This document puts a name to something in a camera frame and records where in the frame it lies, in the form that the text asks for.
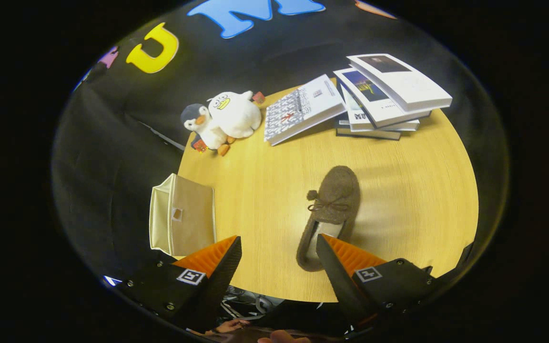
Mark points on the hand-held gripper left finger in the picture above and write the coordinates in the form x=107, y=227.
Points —
x=217, y=290

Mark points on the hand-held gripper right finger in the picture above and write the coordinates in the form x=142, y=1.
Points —
x=339, y=281

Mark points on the beige fabric storage box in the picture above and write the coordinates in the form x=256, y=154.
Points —
x=193, y=214

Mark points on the brown fuzzy shoe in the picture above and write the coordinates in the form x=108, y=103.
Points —
x=336, y=190

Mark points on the blue printed paper sheet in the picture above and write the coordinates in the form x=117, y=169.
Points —
x=111, y=281

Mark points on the grey penguin plush toy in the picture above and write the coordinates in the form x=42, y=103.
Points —
x=210, y=136

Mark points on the white book with black print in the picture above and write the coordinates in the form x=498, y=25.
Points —
x=358, y=116

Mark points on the grey patterned book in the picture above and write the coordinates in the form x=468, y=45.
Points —
x=298, y=112

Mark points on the white duck plush toy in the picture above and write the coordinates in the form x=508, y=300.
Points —
x=238, y=116

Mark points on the white book with blue picture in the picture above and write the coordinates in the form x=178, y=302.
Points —
x=379, y=107

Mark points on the white book with dark picture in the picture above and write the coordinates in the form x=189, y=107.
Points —
x=408, y=85

